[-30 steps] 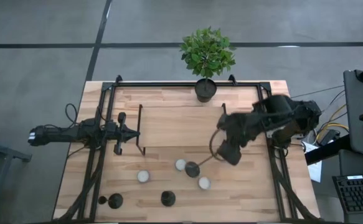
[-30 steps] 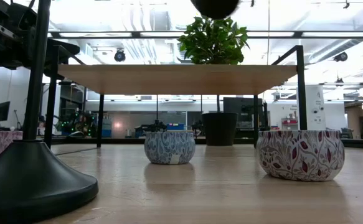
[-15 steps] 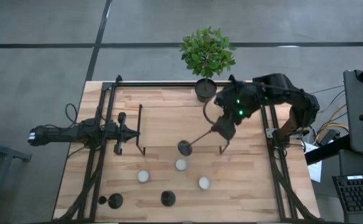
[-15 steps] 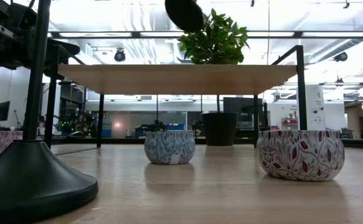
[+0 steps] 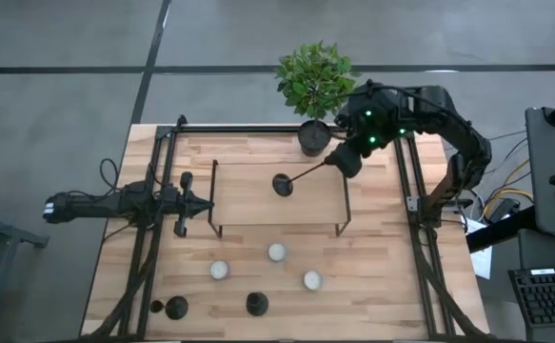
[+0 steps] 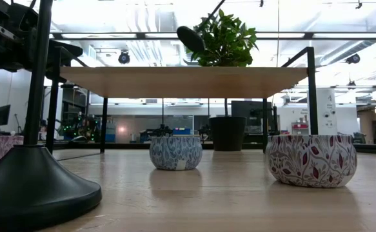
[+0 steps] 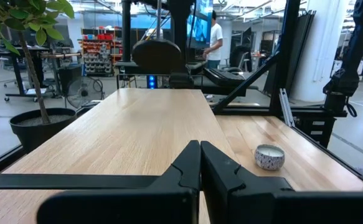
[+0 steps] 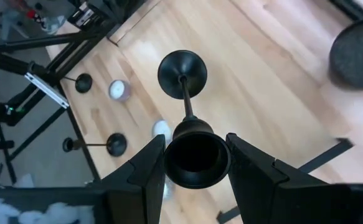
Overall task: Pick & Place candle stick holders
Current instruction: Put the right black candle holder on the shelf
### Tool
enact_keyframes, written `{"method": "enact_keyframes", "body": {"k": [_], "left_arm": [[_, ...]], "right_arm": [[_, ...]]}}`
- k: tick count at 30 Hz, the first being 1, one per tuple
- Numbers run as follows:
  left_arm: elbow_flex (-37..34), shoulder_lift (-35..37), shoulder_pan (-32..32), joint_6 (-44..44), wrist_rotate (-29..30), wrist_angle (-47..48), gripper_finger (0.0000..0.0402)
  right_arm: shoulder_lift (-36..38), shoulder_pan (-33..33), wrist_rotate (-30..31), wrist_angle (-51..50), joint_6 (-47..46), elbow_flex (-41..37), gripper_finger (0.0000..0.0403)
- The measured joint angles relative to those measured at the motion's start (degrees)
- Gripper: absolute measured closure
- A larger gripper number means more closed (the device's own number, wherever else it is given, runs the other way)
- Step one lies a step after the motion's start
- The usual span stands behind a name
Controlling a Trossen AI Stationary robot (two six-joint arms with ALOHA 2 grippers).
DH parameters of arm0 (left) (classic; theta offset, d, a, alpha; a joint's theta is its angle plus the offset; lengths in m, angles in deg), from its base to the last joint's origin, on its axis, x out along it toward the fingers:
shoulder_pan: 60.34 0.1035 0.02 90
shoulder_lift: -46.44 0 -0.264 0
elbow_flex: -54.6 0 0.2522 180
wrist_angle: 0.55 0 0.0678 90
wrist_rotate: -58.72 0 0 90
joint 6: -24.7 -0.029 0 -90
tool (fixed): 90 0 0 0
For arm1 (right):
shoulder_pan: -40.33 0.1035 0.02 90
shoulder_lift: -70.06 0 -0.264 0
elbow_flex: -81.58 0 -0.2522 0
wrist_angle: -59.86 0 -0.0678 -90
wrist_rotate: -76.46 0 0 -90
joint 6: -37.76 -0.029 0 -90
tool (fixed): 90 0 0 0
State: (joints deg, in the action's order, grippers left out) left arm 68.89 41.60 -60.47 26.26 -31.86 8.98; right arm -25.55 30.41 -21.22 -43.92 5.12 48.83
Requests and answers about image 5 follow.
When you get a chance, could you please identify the wooden riser shelf black legs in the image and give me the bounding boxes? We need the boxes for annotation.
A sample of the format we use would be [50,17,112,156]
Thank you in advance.
[208,159,353,239]

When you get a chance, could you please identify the yellow cable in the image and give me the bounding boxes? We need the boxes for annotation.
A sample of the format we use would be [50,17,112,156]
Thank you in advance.
[477,159,536,221]

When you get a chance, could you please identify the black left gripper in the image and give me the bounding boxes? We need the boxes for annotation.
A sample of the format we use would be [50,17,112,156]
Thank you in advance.
[161,171,215,238]

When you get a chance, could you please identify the black power adapter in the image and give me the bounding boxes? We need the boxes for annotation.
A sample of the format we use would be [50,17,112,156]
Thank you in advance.
[487,198,522,225]

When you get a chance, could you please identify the black ball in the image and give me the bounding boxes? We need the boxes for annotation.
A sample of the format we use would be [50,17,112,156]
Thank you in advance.
[245,292,270,317]

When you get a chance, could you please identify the grey desk surface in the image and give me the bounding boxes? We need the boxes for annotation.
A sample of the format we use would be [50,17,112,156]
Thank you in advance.
[505,227,555,343]

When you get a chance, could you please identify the black computer keyboard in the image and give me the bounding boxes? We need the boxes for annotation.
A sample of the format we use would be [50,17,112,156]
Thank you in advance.
[507,266,555,328]

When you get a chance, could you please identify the purple patterned candle tin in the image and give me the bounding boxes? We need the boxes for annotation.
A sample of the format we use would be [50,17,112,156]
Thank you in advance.
[208,259,230,281]

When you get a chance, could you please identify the black cable loop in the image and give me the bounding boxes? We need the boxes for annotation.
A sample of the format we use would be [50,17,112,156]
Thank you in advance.
[98,157,122,192]

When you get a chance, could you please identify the black desk beam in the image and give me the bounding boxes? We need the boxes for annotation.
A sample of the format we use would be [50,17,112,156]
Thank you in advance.
[465,205,538,254]

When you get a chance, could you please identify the grey metal stand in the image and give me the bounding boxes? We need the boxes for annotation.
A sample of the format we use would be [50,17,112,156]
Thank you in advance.
[0,190,50,343]

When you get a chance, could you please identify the grey side table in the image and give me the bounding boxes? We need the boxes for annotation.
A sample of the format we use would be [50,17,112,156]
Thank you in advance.
[524,106,555,243]

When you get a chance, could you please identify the green potted plant black pot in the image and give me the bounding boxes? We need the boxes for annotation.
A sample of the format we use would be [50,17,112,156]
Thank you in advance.
[275,40,362,158]

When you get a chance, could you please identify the blue patterned candle tin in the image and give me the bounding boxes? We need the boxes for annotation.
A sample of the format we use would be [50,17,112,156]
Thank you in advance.
[267,242,287,263]

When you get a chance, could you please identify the black aluminium table frame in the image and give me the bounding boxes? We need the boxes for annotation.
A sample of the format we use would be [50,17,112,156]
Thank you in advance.
[82,113,495,343]

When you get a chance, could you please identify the white paper sheet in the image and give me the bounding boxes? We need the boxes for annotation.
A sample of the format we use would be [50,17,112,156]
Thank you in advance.
[465,217,494,281]

